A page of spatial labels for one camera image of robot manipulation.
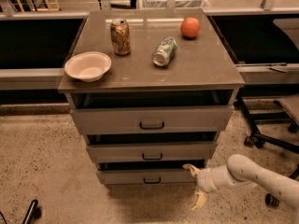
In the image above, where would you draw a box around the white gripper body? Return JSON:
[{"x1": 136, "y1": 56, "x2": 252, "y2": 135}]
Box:
[{"x1": 196, "y1": 165, "x2": 229, "y2": 193}]

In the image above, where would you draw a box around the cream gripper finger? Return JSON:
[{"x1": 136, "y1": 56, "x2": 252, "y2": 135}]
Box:
[
  {"x1": 183, "y1": 163, "x2": 200, "y2": 177},
  {"x1": 192, "y1": 191, "x2": 208, "y2": 211}
]

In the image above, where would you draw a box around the grey bottom drawer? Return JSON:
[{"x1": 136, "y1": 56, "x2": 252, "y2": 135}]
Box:
[{"x1": 97, "y1": 169, "x2": 195, "y2": 185}]

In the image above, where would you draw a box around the grey drawer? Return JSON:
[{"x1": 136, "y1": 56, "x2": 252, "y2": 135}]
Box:
[
  {"x1": 71, "y1": 105, "x2": 233, "y2": 134},
  {"x1": 97, "y1": 169, "x2": 195, "y2": 185},
  {"x1": 86, "y1": 141, "x2": 217, "y2": 163}
]

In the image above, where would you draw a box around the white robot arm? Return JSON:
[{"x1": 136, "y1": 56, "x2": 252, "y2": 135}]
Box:
[{"x1": 183, "y1": 154, "x2": 299, "y2": 224}]

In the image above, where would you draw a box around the grey middle drawer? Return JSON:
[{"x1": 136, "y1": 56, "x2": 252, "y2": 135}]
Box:
[{"x1": 86, "y1": 141, "x2": 217, "y2": 163}]

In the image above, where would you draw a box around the grey top drawer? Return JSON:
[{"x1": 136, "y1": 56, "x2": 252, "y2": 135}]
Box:
[{"x1": 71, "y1": 105, "x2": 233, "y2": 134}]

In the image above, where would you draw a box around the grey drawer cabinet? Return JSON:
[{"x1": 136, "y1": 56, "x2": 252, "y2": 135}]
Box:
[{"x1": 57, "y1": 7, "x2": 247, "y2": 190}]

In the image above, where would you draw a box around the black office chair base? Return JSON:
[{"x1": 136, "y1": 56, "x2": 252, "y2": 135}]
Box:
[{"x1": 235, "y1": 93, "x2": 299, "y2": 208}]

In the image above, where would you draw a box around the green lying soda can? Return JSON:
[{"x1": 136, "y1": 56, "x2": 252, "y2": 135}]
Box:
[{"x1": 152, "y1": 36, "x2": 178, "y2": 67}]

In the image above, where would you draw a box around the orange fruit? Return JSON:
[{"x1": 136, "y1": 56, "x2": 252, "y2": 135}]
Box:
[{"x1": 180, "y1": 17, "x2": 200, "y2": 38}]

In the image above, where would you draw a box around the white bowl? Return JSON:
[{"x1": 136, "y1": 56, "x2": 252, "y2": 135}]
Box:
[{"x1": 64, "y1": 51, "x2": 111, "y2": 82}]

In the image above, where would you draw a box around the gold upright soda can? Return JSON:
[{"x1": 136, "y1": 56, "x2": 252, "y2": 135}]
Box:
[{"x1": 110, "y1": 18, "x2": 131, "y2": 56}]

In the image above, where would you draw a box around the black chair leg bottom left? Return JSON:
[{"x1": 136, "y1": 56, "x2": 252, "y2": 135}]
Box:
[{"x1": 22, "y1": 199, "x2": 42, "y2": 224}]

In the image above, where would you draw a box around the white wire basket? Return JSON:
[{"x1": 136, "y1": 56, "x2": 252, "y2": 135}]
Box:
[{"x1": 136, "y1": 0, "x2": 210, "y2": 9}]

